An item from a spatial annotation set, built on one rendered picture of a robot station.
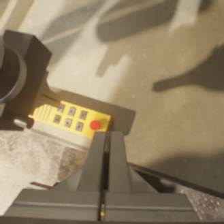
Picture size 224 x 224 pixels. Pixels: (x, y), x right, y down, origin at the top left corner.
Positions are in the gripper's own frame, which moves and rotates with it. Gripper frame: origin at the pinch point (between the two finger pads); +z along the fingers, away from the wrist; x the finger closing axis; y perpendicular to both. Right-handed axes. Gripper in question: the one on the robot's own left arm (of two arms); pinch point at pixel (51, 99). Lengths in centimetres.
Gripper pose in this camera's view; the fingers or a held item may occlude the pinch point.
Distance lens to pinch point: 34.7
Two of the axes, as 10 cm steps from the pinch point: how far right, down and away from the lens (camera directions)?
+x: 3.0, -9.5, 1.0
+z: 1.2, 1.4, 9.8
